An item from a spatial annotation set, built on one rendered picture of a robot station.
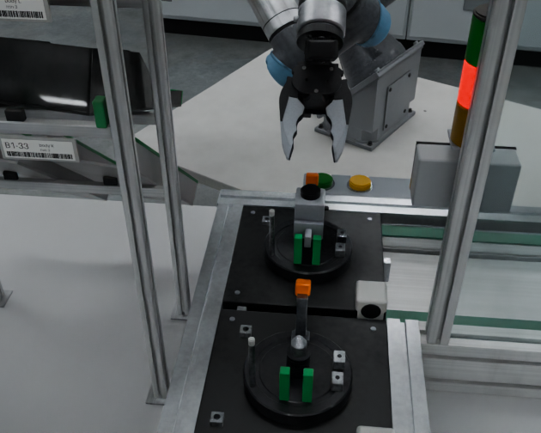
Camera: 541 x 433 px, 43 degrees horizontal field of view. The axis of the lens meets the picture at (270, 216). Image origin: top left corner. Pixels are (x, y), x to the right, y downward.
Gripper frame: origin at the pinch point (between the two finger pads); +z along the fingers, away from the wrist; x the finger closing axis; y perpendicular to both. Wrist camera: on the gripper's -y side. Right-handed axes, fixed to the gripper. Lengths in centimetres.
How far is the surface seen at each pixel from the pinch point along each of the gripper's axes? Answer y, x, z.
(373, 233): 19.9, -10.5, 5.7
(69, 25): 285, 168, -201
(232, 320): 7.1, 9.9, 23.6
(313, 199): 6.0, -0.5, 5.2
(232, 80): 73, 24, -51
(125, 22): 290, 133, -208
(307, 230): 8.1, 0.0, 9.4
